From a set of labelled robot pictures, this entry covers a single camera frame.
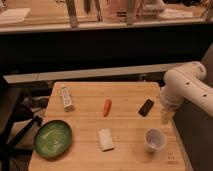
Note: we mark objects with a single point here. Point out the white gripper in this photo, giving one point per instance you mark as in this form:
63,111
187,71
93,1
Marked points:
166,115

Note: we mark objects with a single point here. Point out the green ceramic bowl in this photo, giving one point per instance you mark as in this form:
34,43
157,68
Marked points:
53,139

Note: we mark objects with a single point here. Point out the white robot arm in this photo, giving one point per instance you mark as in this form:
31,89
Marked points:
185,82

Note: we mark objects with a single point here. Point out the black rectangular object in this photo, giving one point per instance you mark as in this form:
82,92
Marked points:
146,107

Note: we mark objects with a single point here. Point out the white paper cup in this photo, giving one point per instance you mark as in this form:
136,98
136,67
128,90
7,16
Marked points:
154,140

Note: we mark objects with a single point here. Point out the orange carrot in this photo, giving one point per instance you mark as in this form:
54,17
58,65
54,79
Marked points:
107,107

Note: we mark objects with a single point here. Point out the white sponge block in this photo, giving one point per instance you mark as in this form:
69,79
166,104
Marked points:
105,139

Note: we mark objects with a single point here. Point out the white tube bottle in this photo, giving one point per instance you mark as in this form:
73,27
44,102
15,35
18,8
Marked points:
66,98

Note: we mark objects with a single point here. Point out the wooden table frame background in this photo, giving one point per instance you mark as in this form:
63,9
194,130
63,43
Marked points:
19,16

